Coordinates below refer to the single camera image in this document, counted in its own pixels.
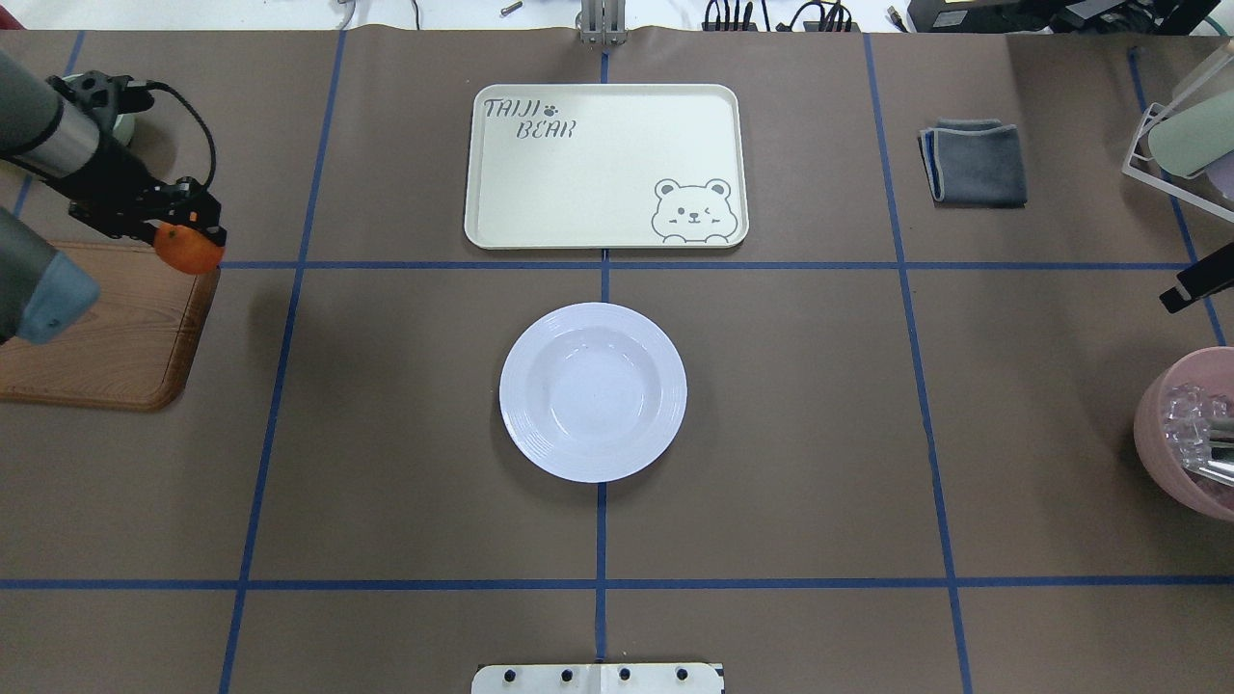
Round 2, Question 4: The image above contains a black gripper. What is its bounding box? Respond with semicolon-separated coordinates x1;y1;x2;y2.
65;144;226;249

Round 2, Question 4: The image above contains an orange fruit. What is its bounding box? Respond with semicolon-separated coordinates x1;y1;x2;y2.
154;247;225;277

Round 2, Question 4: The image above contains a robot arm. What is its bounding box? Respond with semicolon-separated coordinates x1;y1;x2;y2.
1;54;228;345

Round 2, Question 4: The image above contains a cream bear serving tray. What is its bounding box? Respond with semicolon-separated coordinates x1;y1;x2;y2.
463;84;750;251

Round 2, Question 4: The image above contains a green bowl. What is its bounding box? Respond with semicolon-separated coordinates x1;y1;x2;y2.
65;70;149;146

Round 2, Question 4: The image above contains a pink bowl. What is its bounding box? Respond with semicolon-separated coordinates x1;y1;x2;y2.
1133;346;1233;524

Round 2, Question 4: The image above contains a purple cup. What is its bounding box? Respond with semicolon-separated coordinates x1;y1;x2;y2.
1204;152;1234;201

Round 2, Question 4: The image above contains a sage green cup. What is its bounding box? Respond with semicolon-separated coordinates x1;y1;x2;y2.
1146;91;1233;177

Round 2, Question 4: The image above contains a wooden cutting board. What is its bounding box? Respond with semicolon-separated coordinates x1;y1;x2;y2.
1;241;222;412

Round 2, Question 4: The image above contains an ice cubes pile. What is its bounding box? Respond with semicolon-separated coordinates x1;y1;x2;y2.
1161;383;1233;468

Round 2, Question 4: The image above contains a metal scoop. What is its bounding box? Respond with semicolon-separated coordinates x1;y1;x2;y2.
1177;417;1233;487

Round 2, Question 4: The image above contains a folded grey cloth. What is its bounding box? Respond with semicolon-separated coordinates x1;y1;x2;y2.
918;119;1028;209

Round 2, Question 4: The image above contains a white round plate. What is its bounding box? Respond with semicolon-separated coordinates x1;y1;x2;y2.
499;303;690;484

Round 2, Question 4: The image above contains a white wire cup rack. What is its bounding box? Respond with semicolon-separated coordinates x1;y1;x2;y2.
1122;37;1233;224

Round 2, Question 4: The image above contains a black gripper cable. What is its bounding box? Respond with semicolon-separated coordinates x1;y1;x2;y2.
146;82;218;194

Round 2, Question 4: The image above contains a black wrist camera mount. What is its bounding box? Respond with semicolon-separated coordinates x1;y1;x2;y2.
44;70;154;130

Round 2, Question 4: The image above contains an aluminium frame post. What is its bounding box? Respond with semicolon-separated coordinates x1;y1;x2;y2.
575;0;629;47

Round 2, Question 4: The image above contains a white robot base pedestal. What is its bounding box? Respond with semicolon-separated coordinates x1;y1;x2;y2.
470;662;726;693

